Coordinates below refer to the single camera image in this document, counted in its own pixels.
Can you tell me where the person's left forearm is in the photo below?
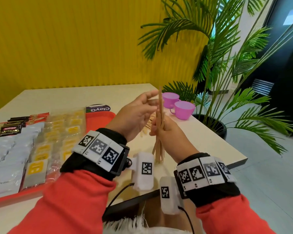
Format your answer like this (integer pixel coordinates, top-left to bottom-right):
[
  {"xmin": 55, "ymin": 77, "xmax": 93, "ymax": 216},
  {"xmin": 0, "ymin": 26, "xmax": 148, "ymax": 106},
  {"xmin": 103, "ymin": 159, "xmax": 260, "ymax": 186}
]
[{"xmin": 8, "ymin": 168, "xmax": 118, "ymax": 234}]

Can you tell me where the black wristband with marker tags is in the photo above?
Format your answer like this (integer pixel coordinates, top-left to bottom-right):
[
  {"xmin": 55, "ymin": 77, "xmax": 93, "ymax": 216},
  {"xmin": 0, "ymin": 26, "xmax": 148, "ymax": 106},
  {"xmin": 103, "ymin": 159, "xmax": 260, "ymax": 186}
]
[
  {"xmin": 60, "ymin": 128, "xmax": 130, "ymax": 181},
  {"xmin": 174, "ymin": 152, "xmax": 241, "ymax": 207}
]

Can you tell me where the person's right hand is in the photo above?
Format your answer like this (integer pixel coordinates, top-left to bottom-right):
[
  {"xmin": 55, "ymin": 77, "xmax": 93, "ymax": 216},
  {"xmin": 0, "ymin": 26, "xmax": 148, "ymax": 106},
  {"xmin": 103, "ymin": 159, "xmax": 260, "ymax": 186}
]
[{"xmin": 149, "ymin": 116, "xmax": 199, "ymax": 164}]

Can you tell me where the bundle of wooden stir sticks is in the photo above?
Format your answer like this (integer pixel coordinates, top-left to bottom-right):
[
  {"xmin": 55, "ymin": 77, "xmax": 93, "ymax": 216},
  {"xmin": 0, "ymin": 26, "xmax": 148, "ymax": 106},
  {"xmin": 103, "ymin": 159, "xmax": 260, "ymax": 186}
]
[{"xmin": 152, "ymin": 86, "xmax": 166, "ymax": 165}]

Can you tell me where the pile of black red sachets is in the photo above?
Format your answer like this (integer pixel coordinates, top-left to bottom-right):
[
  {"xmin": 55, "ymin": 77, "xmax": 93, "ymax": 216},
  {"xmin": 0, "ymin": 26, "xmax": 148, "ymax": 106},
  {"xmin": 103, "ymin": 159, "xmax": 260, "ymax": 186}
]
[{"xmin": 0, "ymin": 112, "xmax": 50, "ymax": 138}]

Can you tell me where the purple plastic cup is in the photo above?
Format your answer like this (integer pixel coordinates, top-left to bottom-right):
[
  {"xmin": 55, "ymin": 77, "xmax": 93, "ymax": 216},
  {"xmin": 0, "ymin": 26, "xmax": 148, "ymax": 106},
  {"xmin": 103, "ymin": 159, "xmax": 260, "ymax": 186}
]
[
  {"xmin": 162, "ymin": 92, "xmax": 182, "ymax": 109},
  {"xmin": 170, "ymin": 101, "xmax": 196, "ymax": 121}
]

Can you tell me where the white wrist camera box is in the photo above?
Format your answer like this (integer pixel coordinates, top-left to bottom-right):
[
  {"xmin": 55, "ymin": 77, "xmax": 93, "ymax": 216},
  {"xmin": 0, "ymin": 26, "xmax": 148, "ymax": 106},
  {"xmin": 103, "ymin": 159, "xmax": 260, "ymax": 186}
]
[
  {"xmin": 131, "ymin": 151, "xmax": 155, "ymax": 192},
  {"xmin": 159, "ymin": 176, "xmax": 184, "ymax": 215}
]

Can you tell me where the pile of wooden stir sticks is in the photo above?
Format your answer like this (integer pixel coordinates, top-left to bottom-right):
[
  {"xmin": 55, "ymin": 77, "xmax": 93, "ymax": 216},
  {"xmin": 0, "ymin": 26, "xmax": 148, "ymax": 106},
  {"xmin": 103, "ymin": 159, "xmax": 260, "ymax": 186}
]
[{"xmin": 140, "ymin": 113, "xmax": 159, "ymax": 138}]

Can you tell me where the person's right forearm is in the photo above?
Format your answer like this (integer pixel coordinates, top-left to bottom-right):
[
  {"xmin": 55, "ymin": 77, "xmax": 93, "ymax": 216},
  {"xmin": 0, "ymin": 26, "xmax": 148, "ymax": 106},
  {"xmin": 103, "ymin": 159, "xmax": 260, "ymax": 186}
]
[{"xmin": 195, "ymin": 194, "xmax": 277, "ymax": 234}]

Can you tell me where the red plastic tray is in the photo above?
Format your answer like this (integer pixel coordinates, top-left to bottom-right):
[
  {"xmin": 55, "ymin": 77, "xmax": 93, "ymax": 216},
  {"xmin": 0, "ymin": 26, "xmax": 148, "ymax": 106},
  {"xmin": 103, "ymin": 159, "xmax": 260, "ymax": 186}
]
[{"xmin": 0, "ymin": 111, "xmax": 117, "ymax": 210}]

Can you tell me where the white fluffy garment trim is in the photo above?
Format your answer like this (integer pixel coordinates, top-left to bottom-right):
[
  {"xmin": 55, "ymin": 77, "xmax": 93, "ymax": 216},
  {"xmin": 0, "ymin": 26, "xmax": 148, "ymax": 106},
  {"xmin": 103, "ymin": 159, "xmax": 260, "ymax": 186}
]
[{"xmin": 102, "ymin": 209, "xmax": 205, "ymax": 234}]

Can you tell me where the dark oval label card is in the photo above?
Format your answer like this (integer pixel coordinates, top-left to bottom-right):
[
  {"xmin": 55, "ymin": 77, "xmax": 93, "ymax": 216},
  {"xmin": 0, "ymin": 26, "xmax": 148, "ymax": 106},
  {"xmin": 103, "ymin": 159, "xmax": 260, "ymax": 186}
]
[{"xmin": 86, "ymin": 104, "xmax": 112, "ymax": 114}]

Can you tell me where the green palm plant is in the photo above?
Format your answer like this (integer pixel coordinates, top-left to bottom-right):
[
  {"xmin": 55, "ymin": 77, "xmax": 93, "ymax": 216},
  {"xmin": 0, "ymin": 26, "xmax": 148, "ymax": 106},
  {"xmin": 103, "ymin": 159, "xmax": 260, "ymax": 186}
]
[{"xmin": 138, "ymin": 0, "xmax": 293, "ymax": 156}]

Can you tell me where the white vent grille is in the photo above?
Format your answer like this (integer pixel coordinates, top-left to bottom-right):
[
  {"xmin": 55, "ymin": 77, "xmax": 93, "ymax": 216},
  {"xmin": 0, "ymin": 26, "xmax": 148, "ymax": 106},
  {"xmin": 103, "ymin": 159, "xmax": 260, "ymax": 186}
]
[{"xmin": 252, "ymin": 79, "xmax": 274, "ymax": 96}]

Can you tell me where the black plant pot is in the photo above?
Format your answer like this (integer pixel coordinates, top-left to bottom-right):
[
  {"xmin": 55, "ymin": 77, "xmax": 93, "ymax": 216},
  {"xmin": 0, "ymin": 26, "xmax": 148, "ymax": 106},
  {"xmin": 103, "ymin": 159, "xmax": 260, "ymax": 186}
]
[{"xmin": 192, "ymin": 113, "xmax": 228, "ymax": 141}]

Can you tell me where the stack of white sachets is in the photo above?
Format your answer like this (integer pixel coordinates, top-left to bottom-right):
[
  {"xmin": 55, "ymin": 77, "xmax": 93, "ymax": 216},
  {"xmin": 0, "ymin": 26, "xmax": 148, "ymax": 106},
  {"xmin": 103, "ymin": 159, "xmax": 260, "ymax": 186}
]
[{"xmin": 0, "ymin": 122, "xmax": 46, "ymax": 201}]

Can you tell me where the black cable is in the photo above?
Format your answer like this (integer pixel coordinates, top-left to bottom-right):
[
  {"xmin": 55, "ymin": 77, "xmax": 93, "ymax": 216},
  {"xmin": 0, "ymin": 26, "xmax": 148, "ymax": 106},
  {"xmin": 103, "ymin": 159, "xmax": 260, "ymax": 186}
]
[
  {"xmin": 107, "ymin": 183, "xmax": 135, "ymax": 208},
  {"xmin": 178, "ymin": 206, "xmax": 195, "ymax": 234}
]

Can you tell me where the stack of yellow label packets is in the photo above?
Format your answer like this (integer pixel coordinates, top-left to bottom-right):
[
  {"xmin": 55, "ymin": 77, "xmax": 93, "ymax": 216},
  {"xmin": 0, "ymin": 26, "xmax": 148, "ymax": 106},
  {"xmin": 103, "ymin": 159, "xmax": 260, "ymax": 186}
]
[{"xmin": 21, "ymin": 108, "xmax": 86, "ymax": 189}]

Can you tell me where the person's left hand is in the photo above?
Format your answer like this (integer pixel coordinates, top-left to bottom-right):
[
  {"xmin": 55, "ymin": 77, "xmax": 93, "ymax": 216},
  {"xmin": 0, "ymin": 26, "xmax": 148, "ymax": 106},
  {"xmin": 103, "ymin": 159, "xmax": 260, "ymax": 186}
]
[{"xmin": 107, "ymin": 90, "xmax": 160, "ymax": 142}]

